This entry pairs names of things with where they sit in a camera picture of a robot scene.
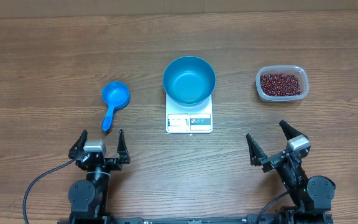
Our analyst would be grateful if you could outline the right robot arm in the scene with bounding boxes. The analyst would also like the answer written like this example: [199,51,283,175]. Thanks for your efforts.
[246,120,336,224]

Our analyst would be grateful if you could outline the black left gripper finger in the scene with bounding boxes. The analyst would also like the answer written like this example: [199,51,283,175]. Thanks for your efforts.
[68,129,88,159]
[117,129,131,164]

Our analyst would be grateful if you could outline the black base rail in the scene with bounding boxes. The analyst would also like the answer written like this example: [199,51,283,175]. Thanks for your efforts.
[58,214,334,224]

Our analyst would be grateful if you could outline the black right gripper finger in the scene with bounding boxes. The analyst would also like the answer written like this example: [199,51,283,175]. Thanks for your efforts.
[279,120,303,140]
[246,133,267,166]

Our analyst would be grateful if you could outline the white digital kitchen scale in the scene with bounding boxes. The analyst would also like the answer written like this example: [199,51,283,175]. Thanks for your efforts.
[165,95,213,134]

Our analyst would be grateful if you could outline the blue plastic measuring scoop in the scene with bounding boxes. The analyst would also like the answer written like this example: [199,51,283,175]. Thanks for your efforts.
[101,81,131,132]

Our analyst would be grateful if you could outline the blue metal bowl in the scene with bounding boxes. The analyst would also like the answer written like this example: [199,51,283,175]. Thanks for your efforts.
[162,56,216,106]

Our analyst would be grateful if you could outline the clear plastic food container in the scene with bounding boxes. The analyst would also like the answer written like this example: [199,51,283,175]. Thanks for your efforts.
[255,65,309,103]

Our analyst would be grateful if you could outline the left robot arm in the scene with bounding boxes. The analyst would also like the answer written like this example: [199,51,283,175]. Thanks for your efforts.
[68,130,131,223]

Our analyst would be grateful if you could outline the red adzuki beans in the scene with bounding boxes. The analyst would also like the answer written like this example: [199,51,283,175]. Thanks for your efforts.
[260,73,301,96]

